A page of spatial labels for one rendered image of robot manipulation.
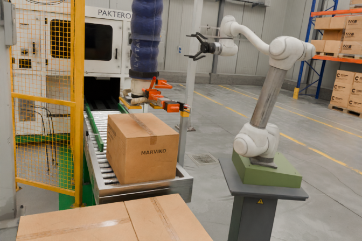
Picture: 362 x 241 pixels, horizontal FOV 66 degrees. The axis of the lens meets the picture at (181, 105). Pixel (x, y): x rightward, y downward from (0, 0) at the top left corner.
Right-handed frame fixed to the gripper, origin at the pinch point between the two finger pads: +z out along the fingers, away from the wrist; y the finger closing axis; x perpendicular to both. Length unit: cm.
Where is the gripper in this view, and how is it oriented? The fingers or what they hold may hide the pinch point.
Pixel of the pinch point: (187, 45)
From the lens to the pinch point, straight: 198.0
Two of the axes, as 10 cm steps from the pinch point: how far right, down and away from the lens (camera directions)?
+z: -9.1, 0.1, -4.2
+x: -4.1, -2.5, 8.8
